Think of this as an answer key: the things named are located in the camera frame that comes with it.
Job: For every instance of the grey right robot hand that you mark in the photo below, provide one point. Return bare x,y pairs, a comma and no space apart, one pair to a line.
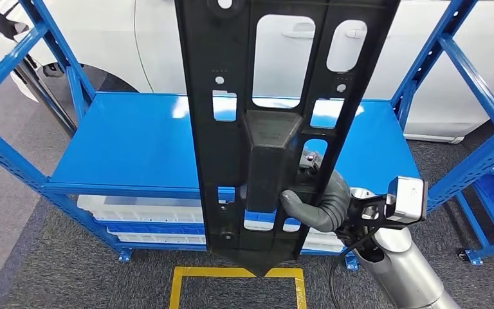
332,209

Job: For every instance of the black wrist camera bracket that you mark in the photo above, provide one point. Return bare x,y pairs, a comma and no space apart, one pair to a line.
362,213

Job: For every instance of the blue metal shelf rack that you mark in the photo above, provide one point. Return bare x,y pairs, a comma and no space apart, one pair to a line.
123,149

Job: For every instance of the black plastic plate frame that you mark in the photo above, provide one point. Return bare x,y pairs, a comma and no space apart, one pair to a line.
268,170

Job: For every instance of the grey metal rail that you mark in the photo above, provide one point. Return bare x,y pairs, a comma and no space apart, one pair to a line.
46,98

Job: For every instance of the white car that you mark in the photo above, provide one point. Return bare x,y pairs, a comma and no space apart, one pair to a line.
102,38

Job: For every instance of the yellow floor tape square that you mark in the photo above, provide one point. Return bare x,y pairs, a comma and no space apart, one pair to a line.
213,272

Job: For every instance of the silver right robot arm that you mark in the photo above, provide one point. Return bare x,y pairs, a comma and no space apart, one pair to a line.
400,273

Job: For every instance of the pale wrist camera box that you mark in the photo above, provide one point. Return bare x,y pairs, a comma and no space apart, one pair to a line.
407,200

